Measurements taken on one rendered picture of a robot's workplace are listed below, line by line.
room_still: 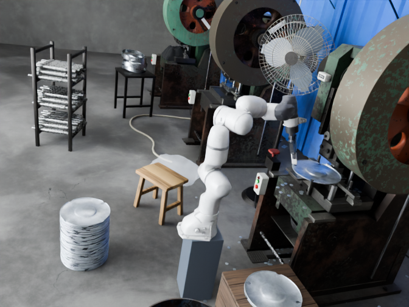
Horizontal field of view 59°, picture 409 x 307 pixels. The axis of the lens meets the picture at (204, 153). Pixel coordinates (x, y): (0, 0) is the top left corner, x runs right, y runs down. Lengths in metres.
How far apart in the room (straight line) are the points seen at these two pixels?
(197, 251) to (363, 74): 1.21
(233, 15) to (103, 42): 5.46
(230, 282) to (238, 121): 0.82
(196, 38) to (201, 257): 3.37
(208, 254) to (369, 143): 1.02
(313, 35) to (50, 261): 2.30
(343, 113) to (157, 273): 1.49
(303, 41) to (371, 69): 1.25
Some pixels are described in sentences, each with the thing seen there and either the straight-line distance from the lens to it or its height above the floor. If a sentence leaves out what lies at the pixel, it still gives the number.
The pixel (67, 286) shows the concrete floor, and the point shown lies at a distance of 2.37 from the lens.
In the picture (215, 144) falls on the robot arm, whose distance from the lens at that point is 1.75.
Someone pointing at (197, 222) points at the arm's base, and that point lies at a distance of 1.98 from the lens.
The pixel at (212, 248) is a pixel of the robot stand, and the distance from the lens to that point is 2.06.
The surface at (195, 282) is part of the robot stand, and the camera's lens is 2.21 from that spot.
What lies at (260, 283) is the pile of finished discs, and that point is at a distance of 1.99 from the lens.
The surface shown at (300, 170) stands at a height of 0.78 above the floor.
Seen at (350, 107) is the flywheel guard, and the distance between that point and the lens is 1.63.
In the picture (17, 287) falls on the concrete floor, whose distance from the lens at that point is 2.42.
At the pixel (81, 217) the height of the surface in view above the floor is 0.34.
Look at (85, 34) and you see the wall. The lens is 8.28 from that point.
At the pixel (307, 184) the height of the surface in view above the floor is 0.71.
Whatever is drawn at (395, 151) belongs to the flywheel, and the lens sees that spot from 1.94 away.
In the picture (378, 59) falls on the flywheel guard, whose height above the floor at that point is 1.52.
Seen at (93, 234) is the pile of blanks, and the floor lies 0.28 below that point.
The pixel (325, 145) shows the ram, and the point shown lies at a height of 0.95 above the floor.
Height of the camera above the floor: 1.70
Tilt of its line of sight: 25 degrees down
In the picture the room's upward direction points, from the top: 10 degrees clockwise
